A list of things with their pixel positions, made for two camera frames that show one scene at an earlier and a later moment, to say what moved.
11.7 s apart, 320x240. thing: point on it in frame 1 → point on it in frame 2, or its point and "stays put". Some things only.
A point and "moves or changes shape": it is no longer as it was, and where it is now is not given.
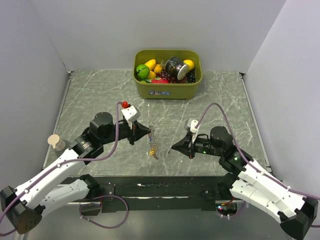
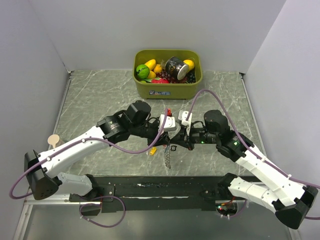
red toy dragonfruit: x=159 y=80 stays put
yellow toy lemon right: x=190 y=64 stays put
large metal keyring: x=153 y=140 moves or changes shape
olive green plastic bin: x=168 y=91 stays put
